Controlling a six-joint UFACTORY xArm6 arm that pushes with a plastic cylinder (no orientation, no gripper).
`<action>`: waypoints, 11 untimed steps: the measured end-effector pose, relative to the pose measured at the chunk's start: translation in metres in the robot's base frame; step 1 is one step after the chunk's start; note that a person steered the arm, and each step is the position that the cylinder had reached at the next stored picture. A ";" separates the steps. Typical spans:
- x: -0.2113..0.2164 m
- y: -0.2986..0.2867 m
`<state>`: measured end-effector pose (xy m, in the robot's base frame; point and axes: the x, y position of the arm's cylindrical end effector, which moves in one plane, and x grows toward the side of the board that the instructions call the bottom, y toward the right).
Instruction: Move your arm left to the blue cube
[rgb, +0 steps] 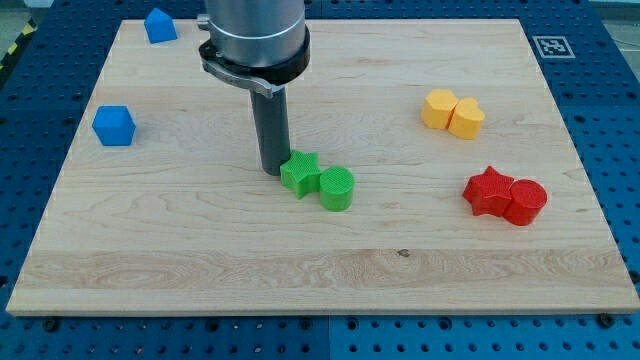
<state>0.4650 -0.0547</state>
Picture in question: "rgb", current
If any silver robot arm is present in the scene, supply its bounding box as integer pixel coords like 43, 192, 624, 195
197, 0, 311, 99

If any green cylinder block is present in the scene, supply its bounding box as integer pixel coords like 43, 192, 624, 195
319, 166, 355, 212

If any green star block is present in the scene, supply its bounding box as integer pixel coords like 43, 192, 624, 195
280, 150, 322, 199

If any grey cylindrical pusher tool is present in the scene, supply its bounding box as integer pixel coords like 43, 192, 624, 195
250, 88, 291, 176

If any wooden board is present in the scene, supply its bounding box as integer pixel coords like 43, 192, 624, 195
7, 19, 639, 317

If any yellow hexagon block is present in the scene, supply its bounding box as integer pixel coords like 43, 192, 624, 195
421, 89, 459, 129

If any yellow heart block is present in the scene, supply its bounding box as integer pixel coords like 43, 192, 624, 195
448, 97, 486, 140

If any red star block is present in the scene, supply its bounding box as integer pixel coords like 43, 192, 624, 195
463, 166, 515, 217

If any red cylinder block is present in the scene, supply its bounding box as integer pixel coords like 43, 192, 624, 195
503, 179, 548, 226

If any blue hexagon block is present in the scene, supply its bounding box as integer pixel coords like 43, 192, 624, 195
92, 105, 136, 146

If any blue house-shaped block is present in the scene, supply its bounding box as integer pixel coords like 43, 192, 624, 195
143, 8, 178, 44

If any white fiducial marker tag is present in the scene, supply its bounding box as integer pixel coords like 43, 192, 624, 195
532, 35, 575, 59

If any blue perforated table plate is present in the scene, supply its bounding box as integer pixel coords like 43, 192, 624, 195
1, 0, 639, 359

